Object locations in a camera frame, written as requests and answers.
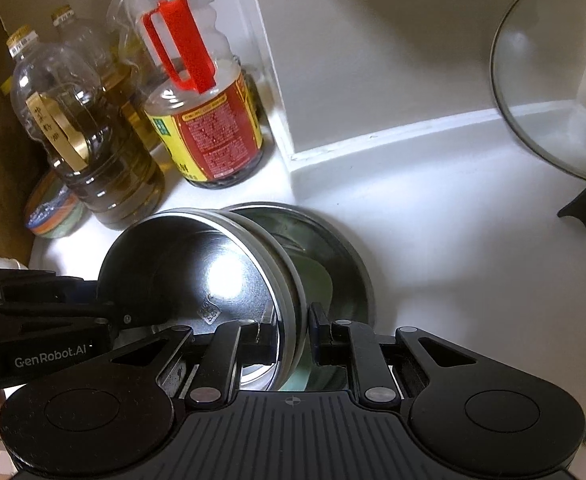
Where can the striped colourful bowl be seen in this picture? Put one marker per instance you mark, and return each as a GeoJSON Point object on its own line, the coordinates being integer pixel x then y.
{"type": "Point", "coordinates": [53, 215]}

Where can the yellow label oil bottle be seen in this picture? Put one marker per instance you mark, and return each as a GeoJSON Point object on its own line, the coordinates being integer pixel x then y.
{"type": "Point", "coordinates": [128, 90]}

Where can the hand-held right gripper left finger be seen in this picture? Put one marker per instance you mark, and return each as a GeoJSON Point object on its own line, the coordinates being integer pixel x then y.
{"type": "Point", "coordinates": [233, 355]}

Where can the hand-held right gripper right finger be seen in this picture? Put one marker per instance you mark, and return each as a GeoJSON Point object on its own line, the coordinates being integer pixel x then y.
{"type": "Point", "coordinates": [315, 330]}

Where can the small steel cup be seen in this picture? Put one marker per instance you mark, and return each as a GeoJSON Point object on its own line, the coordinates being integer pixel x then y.
{"type": "Point", "coordinates": [173, 270]}

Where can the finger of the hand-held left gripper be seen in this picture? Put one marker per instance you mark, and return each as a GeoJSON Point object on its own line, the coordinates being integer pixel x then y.
{"type": "Point", "coordinates": [98, 312]}
{"type": "Point", "coordinates": [38, 285]}

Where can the large steel basin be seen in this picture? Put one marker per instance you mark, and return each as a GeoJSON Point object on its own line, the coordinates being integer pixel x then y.
{"type": "Point", "coordinates": [345, 255]}

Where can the green square plate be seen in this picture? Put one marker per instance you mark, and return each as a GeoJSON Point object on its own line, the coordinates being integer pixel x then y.
{"type": "Point", "coordinates": [318, 280]}

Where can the small steel pot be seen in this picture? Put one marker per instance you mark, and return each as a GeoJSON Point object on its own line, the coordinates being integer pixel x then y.
{"type": "Point", "coordinates": [295, 290]}

